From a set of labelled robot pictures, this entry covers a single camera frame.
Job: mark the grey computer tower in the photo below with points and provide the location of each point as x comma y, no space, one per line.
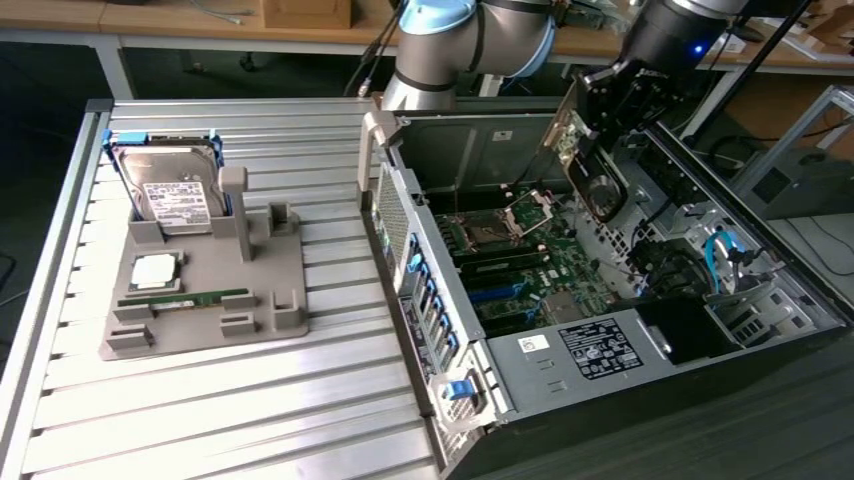
801,185

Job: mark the brown cardboard box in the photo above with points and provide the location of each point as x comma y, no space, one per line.
307,12

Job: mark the grey parts rack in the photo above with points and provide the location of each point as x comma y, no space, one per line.
201,325

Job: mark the metal socket cover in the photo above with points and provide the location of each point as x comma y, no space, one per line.
530,212

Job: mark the small white box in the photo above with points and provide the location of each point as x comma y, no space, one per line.
734,46

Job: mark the green RAM stick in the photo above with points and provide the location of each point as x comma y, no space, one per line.
194,299

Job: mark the open black PC case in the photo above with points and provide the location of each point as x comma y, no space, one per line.
481,135

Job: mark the green motherboard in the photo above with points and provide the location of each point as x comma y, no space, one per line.
568,280

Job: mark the wooden desk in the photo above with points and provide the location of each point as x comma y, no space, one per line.
67,15

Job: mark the black monitor stand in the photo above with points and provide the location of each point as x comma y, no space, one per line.
750,32

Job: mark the hard disk in blue bracket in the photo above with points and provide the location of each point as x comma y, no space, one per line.
170,185

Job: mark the grey metal disk bay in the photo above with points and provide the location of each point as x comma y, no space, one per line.
754,320

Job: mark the aluminium profile frame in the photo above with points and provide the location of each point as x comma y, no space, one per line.
830,100

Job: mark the grey power supply unit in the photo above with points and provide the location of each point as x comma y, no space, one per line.
581,360

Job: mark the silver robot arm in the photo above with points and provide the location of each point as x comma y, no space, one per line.
454,50

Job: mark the silver CPU chip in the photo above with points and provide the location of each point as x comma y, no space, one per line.
155,272

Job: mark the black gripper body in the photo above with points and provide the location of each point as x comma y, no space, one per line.
668,40

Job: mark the graphics card with fan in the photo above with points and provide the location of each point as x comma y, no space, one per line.
604,195

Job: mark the black stand pole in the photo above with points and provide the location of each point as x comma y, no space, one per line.
768,52

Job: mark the black installed RAM stick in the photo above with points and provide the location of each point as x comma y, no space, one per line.
501,264

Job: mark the blue plastic clip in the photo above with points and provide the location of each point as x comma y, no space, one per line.
458,391

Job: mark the blue expansion slot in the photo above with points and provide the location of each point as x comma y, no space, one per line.
497,295

